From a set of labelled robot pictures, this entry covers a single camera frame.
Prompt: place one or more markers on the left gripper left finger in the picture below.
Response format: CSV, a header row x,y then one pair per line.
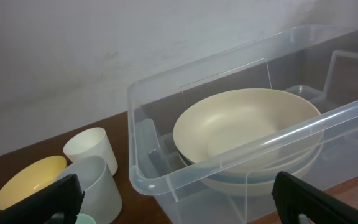
x,y
60,202

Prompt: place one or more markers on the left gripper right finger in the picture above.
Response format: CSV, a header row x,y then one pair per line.
x,y
294,197

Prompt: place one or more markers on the beige bowl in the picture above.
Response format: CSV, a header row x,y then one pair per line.
x,y
258,188
234,118

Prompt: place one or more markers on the mint green cup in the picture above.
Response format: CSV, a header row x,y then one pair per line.
x,y
84,219

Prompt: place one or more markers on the yellow bowl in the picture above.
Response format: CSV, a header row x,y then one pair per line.
x,y
31,179

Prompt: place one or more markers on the translucent grey cup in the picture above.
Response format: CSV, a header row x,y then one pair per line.
x,y
102,200

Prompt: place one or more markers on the cream cup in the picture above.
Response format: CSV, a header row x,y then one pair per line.
x,y
91,142

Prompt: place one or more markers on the clear plastic storage bin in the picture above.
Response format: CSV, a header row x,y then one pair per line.
x,y
317,63

